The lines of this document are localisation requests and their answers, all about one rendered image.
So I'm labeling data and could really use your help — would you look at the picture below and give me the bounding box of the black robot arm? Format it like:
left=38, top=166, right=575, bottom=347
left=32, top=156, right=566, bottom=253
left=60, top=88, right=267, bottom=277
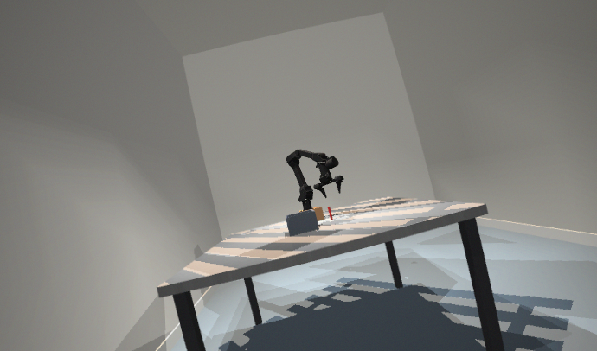
left=286, top=150, right=338, bottom=211

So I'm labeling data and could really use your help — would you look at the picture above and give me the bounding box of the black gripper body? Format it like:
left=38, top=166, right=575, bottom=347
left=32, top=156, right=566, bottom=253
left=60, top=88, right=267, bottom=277
left=314, top=170, right=344, bottom=189

